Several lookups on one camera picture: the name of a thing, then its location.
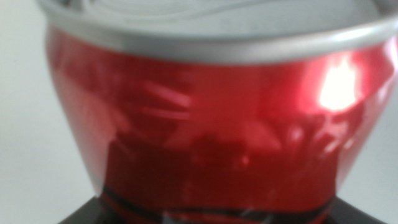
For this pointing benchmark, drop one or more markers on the red soda can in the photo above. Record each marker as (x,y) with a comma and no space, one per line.
(202,109)

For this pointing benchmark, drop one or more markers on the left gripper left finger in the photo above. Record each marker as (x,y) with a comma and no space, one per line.
(88,214)

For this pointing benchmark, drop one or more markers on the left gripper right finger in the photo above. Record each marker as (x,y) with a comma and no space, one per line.
(351,216)

